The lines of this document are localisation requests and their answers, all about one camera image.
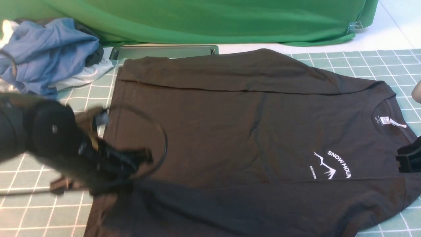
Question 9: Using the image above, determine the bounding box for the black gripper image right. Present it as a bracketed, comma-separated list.
[396, 137, 421, 173]

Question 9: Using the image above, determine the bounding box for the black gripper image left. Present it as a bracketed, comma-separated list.
[49, 132, 154, 197]

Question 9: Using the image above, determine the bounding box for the dark gray long-sleeved shirt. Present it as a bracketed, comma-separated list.
[85, 49, 420, 237]

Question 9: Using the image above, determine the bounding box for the green checkered table cloth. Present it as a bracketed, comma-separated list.
[1, 49, 420, 237]

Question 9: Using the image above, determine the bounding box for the white crumpled garment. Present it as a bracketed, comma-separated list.
[0, 20, 114, 91]

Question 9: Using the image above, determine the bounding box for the blue crumpled garment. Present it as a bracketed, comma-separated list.
[1, 18, 100, 99]

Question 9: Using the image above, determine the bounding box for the metal binder clip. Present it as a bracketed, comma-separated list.
[346, 21, 363, 34]

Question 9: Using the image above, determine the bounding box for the green backdrop cloth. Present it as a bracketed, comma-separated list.
[1, 0, 378, 47]

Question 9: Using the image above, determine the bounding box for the black cable image left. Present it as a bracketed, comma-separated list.
[99, 105, 168, 191]

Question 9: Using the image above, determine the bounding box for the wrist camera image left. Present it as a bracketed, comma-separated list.
[75, 106, 110, 137]

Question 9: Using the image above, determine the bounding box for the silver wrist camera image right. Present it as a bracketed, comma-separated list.
[411, 81, 421, 104]

